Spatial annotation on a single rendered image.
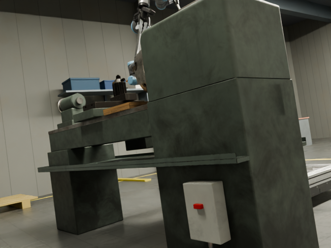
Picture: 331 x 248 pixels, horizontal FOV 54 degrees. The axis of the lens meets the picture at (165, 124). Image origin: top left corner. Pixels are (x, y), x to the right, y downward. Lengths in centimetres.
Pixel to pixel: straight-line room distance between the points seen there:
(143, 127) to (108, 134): 39
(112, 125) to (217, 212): 102
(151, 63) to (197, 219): 82
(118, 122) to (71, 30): 468
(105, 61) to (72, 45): 70
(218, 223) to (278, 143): 45
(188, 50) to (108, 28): 551
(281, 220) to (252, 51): 75
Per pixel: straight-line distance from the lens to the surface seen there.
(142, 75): 193
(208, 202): 146
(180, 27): 162
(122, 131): 209
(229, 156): 133
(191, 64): 155
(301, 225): 173
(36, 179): 597
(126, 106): 201
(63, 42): 652
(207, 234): 152
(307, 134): 864
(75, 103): 290
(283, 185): 160
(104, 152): 289
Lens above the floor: 66
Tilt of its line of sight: 2 degrees up
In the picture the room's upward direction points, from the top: 8 degrees counter-clockwise
